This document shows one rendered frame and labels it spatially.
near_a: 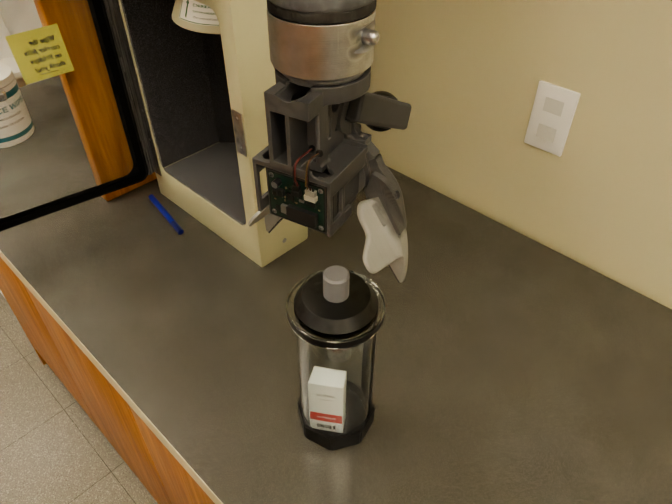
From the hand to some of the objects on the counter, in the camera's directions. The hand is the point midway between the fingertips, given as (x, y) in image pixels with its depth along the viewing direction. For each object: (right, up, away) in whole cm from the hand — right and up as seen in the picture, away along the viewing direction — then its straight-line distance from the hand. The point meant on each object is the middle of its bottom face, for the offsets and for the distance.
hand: (336, 252), depth 56 cm
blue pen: (-33, +7, +53) cm, 63 cm away
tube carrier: (0, -21, +19) cm, 29 cm away
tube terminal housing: (-16, +11, +57) cm, 60 cm away
